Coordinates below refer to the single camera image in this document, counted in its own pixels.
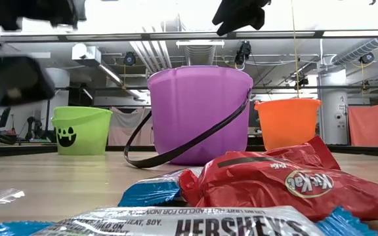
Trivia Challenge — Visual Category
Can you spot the orange halloween bucket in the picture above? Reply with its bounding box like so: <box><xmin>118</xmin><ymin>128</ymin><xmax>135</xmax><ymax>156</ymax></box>
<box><xmin>253</xmin><ymin>98</ymin><xmax>323</xmax><ymax>152</ymax></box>

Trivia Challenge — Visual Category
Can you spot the black ceiling cord reel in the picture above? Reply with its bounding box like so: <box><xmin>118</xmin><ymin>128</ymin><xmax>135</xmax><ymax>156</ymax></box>
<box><xmin>234</xmin><ymin>41</ymin><xmax>253</xmax><ymax>71</ymax></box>
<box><xmin>293</xmin><ymin>77</ymin><xmax>310</xmax><ymax>91</ymax></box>
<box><xmin>122</xmin><ymin>51</ymin><xmax>138</xmax><ymax>67</ymax></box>
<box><xmin>358</xmin><ymin>51</ymin><xmax>376</xmax><ymax>65</ymax></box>

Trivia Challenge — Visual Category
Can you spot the red KitKat bar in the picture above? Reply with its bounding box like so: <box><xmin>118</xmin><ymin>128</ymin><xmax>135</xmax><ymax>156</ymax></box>
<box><xmin>178</xmin><ymin>150</ymin><xmax>378</xmax><ymax>224</ymax></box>
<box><xmin>263</xmin><ymin>135</ymin><xmax>341</xmax><ymax>171</ymax></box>

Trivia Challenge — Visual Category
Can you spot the white ceiling light fixture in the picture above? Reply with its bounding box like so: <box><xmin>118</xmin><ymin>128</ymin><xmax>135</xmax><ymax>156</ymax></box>
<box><xmin>175</xmin><ymin>39</ymin><xmax>226</xmax><ymax>49</ymax></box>

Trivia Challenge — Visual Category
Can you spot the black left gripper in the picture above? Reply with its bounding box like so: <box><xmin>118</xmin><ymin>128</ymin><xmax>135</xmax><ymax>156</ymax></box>
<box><xmin>0</xmin><ymin>54</ymin><xmax>57</xmax><ymax>127</ymax></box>

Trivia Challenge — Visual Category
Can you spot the white ceiling air duct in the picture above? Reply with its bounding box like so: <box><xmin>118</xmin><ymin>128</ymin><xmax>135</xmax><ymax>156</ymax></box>
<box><xmin>71</xmin><ymin>43</ymin><xmax>150</xmax><ymax>99</ymax></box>

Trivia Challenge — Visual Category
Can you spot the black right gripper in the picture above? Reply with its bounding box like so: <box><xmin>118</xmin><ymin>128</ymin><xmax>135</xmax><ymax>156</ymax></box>
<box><xmin>211</xmin><ymin>0</ymin><xmax>272</xmax><ymax>37</ymax></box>

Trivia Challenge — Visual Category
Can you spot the gray ribbed ceiling duct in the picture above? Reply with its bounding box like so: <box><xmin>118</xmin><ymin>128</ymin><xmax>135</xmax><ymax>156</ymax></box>
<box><xmin>184</xmin><ymin>45</ymin><xmax>217</xmax><ymax>67</ymax></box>

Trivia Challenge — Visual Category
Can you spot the beige hanging cloth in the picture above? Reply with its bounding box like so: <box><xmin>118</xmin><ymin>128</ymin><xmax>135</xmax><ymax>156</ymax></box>
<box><xmin>108</xmin><ymin>106</ymin><xmax>155</xmax><ymax>147</ymax></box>

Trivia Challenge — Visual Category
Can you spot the silver blue Hershey's bar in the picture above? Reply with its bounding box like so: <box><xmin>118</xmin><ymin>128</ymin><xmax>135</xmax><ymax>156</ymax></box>
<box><xmin>117</xmin><ymin>167</ymin><xmax>205</xmax><ymax>208</ymax></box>
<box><xmin>0</xmin><ymin>205</ymin><xmax>378</xmax><ymax>236</ymax></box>

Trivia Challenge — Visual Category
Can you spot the silver spiral air duct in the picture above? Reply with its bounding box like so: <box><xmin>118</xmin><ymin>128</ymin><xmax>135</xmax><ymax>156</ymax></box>
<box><xmin>330</xmin><ymin>36</ymin><xmax>378</xmax><ymax>67</ymax></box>

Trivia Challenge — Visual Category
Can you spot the green halloween bucket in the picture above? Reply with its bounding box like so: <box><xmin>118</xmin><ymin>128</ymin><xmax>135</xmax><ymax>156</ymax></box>
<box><xmin>51</xmin><ymin>105</ymin><xmax>114</xmax><ymax>157</ymax></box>

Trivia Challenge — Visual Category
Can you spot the black computer monitor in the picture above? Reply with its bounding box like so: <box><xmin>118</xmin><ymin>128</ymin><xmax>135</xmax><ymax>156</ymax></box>
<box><xmin>0</xmin><ymin>106</ymin><xmax>12</xmax><ymax>129</ymax></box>

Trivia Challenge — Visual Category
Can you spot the white round building column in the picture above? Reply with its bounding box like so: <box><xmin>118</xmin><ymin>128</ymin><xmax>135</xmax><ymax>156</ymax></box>
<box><xmin>49</xmin><ymin>68</ymin><xmax>71</xmax><ymax>109</ymax></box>
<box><xmin>318</xmin><ymin>68</ymin><xmax>350</xmax><ymax>146</ymax></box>

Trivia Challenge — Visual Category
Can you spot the purple halloween bucket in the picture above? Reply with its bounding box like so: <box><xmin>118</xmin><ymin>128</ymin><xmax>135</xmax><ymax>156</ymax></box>
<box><xmin>123</xmin><ymin>65</ymin><xmax>255</xmax><ymax>169</ymax></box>

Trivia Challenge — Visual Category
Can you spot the orange hanging cloth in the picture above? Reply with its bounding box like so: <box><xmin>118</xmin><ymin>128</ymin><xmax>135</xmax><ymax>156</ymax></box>
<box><xmin>347</xmin><ymin>104</ymin><xmax>378</xmax><ymax>147</ymax></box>

